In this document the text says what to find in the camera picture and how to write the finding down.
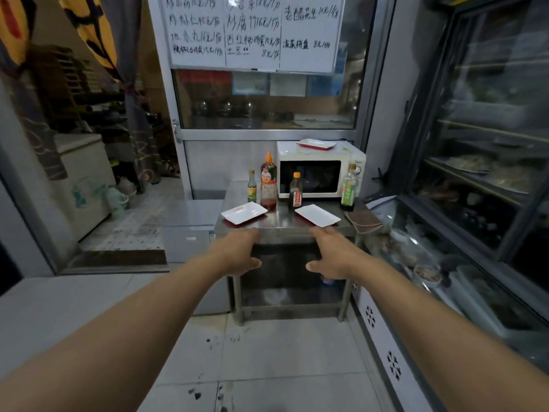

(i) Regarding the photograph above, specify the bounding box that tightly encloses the plain white rectangular plate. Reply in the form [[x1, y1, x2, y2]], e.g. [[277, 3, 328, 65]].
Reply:
[[295, 204, 342, 228]]

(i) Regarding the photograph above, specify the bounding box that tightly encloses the white paper notice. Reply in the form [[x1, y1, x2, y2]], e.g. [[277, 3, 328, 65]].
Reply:
[[269, 73, 308, 98]]

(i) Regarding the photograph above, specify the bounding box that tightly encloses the whiteboard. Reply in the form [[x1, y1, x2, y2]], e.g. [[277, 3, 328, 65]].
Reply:
[[158, 0, 346, 75]]

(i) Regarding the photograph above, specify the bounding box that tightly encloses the person's right hand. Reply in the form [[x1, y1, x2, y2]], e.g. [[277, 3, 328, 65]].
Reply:
[[305, 225, 365, 282]]

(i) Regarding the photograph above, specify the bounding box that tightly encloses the person's left forearm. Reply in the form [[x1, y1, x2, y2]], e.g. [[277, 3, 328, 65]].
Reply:
[[0, 251, 232, 412]]

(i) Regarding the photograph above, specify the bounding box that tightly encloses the person's left hand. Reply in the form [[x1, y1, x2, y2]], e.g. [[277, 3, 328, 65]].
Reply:
[[210, 228, 262, 278]]

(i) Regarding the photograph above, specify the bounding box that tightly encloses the white rectangular plate red underside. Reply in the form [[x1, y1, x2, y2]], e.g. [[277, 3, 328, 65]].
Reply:
[[296, 138, 337, 150]]

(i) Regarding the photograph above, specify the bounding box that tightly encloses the white microwave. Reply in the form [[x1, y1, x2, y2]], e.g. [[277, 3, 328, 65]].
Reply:
[[276, 140, 368, 199]]

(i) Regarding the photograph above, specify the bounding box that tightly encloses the white plate orange print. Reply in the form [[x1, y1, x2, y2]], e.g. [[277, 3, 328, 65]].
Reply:
[[221, 201, 269, 225]]

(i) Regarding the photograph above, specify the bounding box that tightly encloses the dark sauce bottle orange cap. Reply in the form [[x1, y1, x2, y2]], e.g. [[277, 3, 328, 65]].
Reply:
[[289, 172, 304, 209]]

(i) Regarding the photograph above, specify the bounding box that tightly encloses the blue bordered poster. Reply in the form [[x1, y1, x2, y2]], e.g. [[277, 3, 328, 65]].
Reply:
[[232, 72, 270, 96]]

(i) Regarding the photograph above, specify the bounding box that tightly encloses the white cabinet green print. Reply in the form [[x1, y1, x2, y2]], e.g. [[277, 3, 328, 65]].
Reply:
[[53, 133, 117, 243]]

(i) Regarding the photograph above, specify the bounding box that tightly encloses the black upright refrigerator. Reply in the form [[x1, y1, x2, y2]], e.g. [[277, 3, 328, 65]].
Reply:
[[0, 242, 23, 296]]

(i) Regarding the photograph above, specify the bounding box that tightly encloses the stainless steel table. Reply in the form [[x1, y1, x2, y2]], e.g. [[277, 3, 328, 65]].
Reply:
[[213, 180, 385, 327]]

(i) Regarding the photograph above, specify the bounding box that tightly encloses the person's right forearm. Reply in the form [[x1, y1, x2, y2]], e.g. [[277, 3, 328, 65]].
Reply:
[[351, 259, 549, 412]]

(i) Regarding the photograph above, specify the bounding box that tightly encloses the large ketchup bottle orange cap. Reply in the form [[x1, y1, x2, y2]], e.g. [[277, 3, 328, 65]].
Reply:
[[260, 151, 279, 209]]

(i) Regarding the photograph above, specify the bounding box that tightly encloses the pale green kettle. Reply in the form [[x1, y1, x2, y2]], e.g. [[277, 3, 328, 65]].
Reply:
[[107, 185, 129, 219]]

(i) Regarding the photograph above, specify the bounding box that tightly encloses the brown cloth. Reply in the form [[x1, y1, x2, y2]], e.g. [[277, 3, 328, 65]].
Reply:
[[344, 209, 385, 235]]

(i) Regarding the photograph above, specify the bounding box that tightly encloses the clear bottle green label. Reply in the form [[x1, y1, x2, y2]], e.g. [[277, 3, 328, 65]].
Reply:
[[341, 163, 359, 212]]

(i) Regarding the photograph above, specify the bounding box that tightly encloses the glass window aluminium frame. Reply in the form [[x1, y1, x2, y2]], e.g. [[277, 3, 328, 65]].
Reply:
[[148, 0, 395, 143]]

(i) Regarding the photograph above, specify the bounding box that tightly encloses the low grey cabinet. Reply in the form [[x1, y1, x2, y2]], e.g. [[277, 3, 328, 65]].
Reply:
[[161, 199, 232, 316]]

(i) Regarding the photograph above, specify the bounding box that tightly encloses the red poster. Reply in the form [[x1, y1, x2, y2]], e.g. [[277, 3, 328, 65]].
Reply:
[[178, 70, 232, 84]]

